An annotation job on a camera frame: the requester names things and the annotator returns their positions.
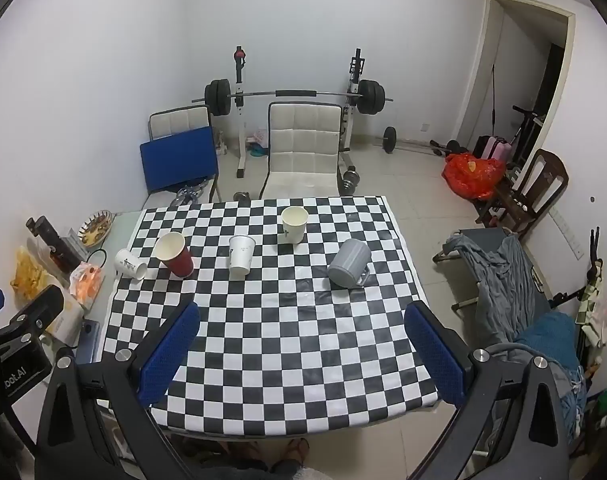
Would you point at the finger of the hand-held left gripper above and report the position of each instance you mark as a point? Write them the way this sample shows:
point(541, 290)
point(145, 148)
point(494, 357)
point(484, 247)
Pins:
point(40, 307)

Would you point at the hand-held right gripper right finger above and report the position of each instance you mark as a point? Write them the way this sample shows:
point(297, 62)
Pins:
point(436, 357)

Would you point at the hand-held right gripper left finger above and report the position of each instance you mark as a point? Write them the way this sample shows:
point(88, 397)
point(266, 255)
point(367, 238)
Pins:
point(169, 355)

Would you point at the white paper cup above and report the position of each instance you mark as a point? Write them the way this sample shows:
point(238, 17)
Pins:
point(242, 255)
point(293, 227)
point(129, 262)

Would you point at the red paper cup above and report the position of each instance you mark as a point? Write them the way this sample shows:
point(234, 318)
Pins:
point(176, 255)

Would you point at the white paper box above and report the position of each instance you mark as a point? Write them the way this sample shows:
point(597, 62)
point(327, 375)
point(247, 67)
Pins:
point(65, 317)

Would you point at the yellow snack bag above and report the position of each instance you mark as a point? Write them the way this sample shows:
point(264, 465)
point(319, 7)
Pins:
point(28, 272)

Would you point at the orange snack packet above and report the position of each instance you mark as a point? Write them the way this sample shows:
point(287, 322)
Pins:
point(87, 282)

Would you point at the black juicer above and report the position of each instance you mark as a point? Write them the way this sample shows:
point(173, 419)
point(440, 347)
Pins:
point(53, 245)

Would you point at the bowl of food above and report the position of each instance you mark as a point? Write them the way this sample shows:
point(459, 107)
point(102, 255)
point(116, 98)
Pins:
point(95, 229)

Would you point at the grey cloth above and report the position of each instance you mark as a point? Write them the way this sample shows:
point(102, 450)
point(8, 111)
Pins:
point(503, 285)

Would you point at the black white checkered tablecloth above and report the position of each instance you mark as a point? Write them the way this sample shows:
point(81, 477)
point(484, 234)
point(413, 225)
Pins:
point(283, 340)

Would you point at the teal blanket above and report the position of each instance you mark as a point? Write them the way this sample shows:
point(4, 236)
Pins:
point(553, 340)

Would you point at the folding cot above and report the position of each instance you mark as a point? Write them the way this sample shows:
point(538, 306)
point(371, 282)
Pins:
point(476, 240)

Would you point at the grey ribbed mug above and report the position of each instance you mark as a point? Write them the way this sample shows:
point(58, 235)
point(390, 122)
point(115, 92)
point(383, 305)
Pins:
point(347, 262)

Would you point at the cream tote bag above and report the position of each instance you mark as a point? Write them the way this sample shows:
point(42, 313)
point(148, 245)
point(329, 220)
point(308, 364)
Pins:
point(591, 305)

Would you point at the chrome dumbbell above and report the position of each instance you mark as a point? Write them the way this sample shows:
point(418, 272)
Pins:
point(242, 198)
point(350, 181)

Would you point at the red plastic bag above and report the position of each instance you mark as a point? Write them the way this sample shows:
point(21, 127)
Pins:
point(472, 175)

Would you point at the blue board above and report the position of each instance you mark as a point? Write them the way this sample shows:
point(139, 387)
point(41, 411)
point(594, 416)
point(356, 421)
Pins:
point(179, 160)

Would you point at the dark wooden chair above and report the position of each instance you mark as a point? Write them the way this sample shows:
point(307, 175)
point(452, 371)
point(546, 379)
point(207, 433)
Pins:
point(543, 185)

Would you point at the pink suitcase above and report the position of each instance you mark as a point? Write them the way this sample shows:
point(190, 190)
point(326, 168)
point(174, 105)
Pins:
point(498, 149)

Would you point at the barbell with single plate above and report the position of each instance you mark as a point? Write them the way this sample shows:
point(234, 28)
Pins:
point(389, 139)

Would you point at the white padded chair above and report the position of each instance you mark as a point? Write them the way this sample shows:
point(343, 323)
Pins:
point(303, 150)
point(178, 119)

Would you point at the white barbell rack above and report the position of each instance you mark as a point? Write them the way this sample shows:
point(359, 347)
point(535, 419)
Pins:
point(239, 130)

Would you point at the black metal stand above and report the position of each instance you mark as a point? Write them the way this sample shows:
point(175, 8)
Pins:
point(526, 130)

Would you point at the black barbell on rack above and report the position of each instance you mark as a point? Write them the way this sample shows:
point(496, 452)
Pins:
point(218, 96)

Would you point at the white wall socket strip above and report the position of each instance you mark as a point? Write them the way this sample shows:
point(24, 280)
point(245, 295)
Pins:
point(568, 235)

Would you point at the door frame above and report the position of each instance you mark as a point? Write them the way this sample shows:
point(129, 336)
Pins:
point(478, 60)

